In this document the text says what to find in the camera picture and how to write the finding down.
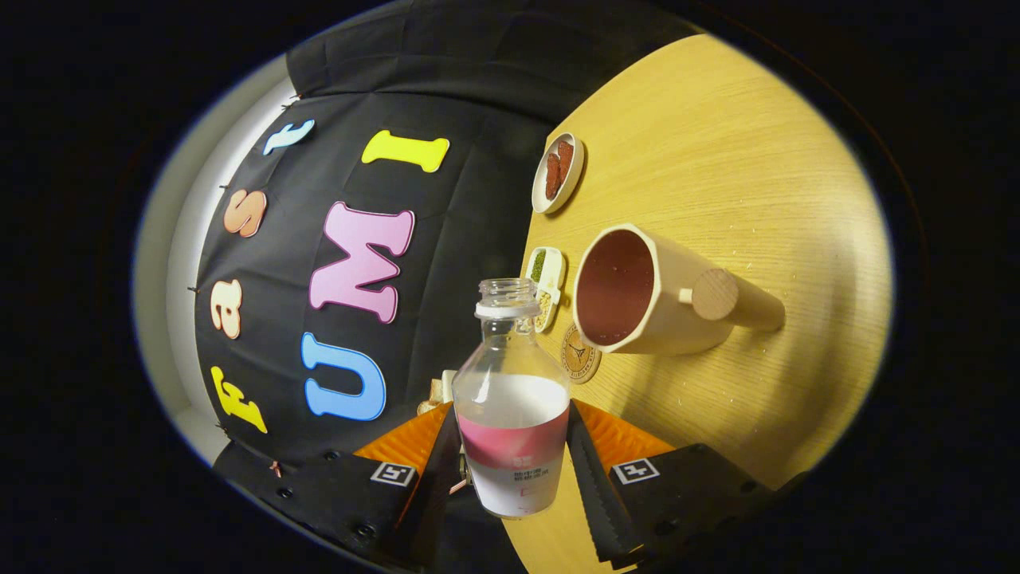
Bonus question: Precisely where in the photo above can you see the white round plate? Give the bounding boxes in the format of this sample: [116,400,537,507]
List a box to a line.
[532,132,585,215]

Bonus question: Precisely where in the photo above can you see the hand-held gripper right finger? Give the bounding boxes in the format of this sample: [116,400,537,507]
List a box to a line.
[564,399,798,568]

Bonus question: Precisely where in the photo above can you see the white toaster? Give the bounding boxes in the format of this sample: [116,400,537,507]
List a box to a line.
[418,369,459,415]

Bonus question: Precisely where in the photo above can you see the white divided dish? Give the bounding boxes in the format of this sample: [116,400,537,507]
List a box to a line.
[522,246,567,334]

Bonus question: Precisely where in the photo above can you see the round wooden coaster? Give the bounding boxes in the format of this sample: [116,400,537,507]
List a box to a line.
[561,322,602,385]

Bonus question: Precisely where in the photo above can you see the cream cup with wooden handle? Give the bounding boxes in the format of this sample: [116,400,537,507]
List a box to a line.
[574,223,786,356]

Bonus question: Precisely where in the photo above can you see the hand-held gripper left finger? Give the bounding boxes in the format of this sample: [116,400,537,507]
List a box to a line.
[214,403,471,571]

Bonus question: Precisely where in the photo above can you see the clear juice bottle pink label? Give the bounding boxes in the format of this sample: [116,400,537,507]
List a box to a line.
[452,278,571,519]

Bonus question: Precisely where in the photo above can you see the wooden table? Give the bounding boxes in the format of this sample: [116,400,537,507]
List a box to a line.
[502,33,893,574]

